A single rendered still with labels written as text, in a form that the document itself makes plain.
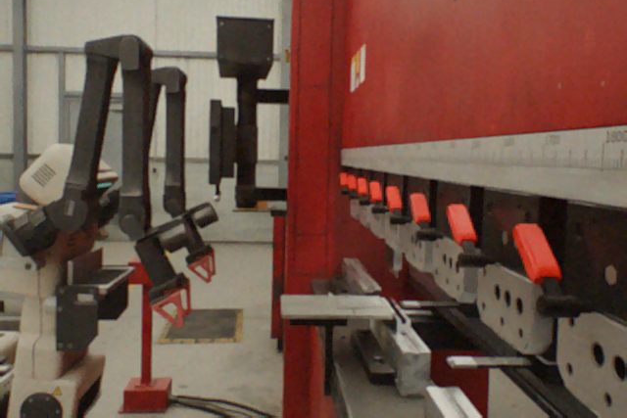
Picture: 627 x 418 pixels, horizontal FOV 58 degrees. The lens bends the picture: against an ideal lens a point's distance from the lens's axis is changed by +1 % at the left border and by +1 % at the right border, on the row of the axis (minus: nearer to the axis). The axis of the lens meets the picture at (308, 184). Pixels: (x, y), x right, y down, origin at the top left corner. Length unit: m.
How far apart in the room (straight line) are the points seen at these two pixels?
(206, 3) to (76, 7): 1.90
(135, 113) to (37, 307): 0.59
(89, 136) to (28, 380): 0.64
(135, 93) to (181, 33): 7.62
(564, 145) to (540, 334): 0.19
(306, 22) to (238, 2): 6.63
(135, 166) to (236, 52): 1.22
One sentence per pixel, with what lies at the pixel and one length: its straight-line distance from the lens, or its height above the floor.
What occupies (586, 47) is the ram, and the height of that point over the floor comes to 1.47.
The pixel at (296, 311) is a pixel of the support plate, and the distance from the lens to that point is 1.37.
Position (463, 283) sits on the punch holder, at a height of 1.21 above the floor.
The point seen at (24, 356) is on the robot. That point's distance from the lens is 1.61.
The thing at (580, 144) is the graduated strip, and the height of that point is 1.39.
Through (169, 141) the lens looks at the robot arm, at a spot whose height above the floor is 1.41.
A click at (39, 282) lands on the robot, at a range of 1.58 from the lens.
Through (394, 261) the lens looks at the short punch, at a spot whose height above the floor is 1.12.
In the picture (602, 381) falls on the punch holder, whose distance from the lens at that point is 0.52.
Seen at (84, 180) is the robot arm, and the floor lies 1.31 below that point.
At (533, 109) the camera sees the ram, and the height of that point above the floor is 1.43.
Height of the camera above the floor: 1.37
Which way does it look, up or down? 3 degrees down
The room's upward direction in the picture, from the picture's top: 1 degrees clockwise
